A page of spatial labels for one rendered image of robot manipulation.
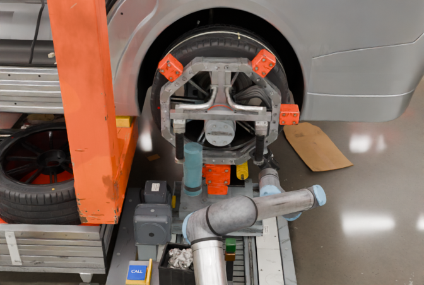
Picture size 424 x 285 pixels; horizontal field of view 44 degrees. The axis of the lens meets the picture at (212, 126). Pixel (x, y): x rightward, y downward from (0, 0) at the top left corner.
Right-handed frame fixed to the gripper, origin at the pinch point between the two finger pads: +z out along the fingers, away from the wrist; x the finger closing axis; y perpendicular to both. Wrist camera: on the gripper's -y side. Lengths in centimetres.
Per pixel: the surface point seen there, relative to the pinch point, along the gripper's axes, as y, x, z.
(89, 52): -97, 1, -44
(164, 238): -9, -56, -30
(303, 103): -1.2, 27.6, 8.8
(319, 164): 78, -11, 71
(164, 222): -15, -50, -28
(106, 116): -76, -15, -44
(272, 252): 45, -34, -15
